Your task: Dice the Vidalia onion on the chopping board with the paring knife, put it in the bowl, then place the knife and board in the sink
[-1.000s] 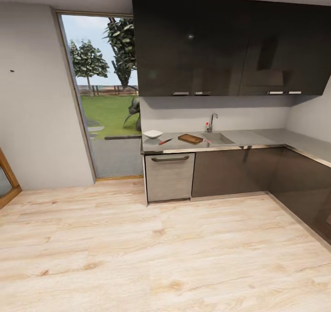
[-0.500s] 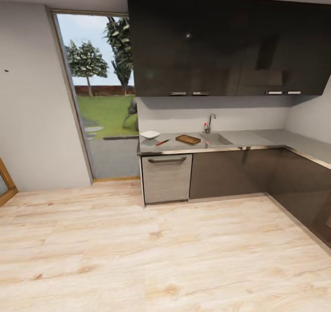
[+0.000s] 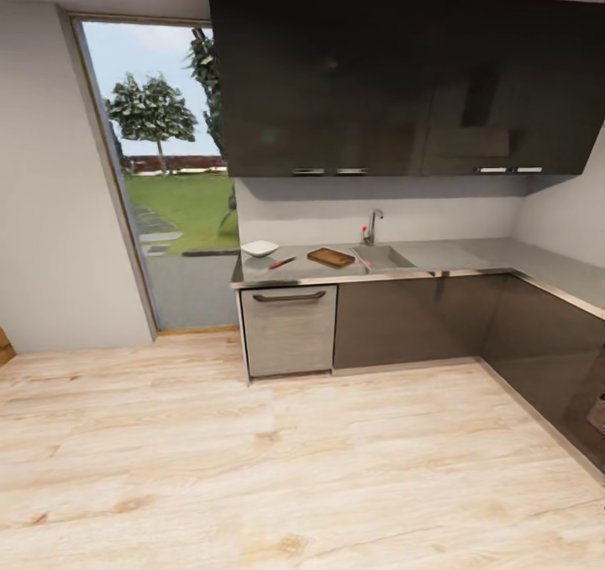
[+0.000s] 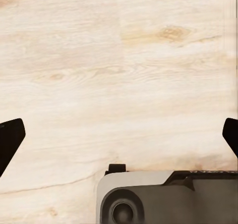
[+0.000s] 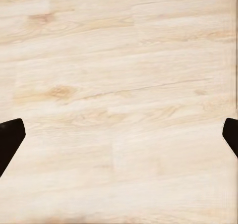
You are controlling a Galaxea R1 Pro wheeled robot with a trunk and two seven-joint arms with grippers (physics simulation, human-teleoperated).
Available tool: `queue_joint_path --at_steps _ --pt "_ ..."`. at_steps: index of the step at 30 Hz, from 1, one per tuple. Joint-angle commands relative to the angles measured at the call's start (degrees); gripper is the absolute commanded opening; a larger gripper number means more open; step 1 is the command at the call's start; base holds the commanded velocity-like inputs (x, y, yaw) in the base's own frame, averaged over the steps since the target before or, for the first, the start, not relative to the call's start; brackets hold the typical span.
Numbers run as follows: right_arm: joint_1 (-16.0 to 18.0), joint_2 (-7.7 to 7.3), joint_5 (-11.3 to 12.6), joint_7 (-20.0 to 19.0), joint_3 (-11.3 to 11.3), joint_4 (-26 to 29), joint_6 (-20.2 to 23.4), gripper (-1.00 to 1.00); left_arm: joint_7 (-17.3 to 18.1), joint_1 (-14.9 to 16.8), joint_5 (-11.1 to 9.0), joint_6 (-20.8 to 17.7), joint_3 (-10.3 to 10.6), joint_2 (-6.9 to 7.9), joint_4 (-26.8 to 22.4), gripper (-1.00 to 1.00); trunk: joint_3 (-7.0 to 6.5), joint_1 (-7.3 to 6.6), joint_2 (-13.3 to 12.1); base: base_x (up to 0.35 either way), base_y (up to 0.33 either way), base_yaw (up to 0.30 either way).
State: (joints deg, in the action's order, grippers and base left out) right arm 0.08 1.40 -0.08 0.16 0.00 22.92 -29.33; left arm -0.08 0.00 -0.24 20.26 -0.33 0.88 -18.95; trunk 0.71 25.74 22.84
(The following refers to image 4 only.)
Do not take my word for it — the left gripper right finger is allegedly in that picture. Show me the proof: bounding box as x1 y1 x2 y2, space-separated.
222 117 238 158

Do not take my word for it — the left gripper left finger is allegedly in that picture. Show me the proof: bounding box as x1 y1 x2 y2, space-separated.
0 118 26 177

